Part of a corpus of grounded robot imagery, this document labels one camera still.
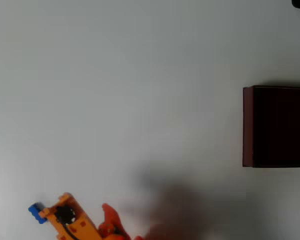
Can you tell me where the blue toy brick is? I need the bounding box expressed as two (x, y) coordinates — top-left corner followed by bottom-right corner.
(28, 201), (48, 225)

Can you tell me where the dark brown box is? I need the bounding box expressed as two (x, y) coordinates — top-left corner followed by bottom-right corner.
(242, 84), (300, 169)

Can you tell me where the black cable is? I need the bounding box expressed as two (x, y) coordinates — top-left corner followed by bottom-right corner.
(60, 219), (78, 238)

